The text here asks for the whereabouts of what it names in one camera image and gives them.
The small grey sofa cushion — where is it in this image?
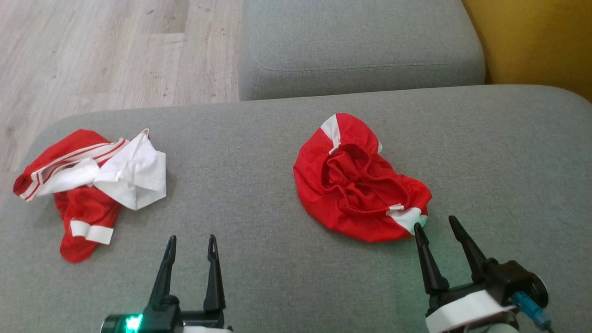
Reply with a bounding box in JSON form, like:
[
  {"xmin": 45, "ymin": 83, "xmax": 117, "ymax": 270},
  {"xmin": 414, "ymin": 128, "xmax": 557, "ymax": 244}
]
[{"xmin": 238, "ymin": 0, "xmax": 486, "ymax": 101}]

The large grey sofa seat cushion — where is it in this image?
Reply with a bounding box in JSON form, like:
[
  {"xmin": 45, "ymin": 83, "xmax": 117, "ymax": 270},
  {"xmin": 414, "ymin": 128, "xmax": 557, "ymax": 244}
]
[{"xmin": 0, "ymin": 85, "xmax": 592, "ymax": 333}]

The right gripper blue cable plug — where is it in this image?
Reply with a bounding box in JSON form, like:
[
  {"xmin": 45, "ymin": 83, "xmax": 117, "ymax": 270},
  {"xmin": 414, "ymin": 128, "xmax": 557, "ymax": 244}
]
[{"xmin": 511, "ymin": 291, "xmax": 552, "ymax": 331}]

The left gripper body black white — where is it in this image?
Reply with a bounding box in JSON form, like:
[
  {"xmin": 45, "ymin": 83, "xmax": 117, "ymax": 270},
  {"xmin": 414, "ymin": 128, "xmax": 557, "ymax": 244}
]
[{"xmin": 101, "ymin": 296, "xmax": 232, "ymax": 333}]

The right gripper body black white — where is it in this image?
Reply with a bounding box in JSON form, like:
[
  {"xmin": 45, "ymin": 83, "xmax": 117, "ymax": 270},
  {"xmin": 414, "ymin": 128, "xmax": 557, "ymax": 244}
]
[{"xmin": 425, "ymin": 259, "xmax": 549, "ymax": 333}]

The mustard yellow upholstered panel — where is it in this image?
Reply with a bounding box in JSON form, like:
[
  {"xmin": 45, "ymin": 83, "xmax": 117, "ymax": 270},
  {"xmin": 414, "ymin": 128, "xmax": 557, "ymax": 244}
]
[{"xmin": 462, "ymin": 0, "xmax": 592, "ymax": 103}]

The red white sports jersey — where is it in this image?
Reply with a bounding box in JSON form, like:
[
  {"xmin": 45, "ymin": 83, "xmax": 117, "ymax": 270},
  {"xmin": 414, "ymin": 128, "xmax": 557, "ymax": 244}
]
[{"xmin": 13, "ymin": 129, "xmax": 167, "ymax": 263}]

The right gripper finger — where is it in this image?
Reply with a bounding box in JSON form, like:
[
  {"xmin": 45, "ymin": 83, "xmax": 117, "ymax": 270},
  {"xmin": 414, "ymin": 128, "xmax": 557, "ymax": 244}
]
[
  {"xmin": 414, "ymin": 223, "xmax": 449, "ymax": 295},
  {"xmin": 449, "ymin": 216, "xmax": 498, "ymax": 283}
]

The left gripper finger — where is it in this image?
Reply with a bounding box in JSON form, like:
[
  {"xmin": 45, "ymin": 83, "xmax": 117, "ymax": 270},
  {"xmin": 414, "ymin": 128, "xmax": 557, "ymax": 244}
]
[
  {"xmin": 149, "ymin": 235, "xmax": 177, "ymax": 301},
  {"xmin": 203, "ymin": 234, "xmax": 226, "ymax": 311}
]

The red shorts white trim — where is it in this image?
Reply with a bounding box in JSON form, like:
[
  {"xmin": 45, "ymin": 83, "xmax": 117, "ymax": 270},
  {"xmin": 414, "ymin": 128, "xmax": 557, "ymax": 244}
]
[{"xmin": 293, "ymin": 112, "xmax": 433, "ymax": 243}]

